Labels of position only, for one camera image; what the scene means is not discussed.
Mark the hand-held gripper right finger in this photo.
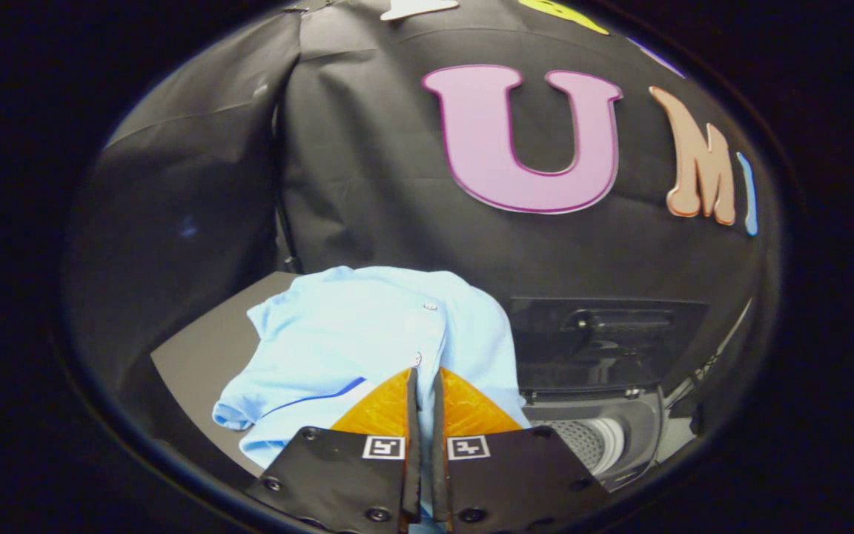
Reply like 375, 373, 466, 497
431, 367, 613, 534

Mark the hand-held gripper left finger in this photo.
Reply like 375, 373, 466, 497
245, 367, 422, 534

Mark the light blue shirt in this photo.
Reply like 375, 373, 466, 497
212, 266, 532, 534

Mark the dark washing machine lid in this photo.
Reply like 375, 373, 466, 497
509, 297, 711, 392

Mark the dark cabinet with cream door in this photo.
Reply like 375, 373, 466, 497
149, 271, 302, 479

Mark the black backdrop cloth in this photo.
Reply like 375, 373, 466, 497
64, 0, 784, 416

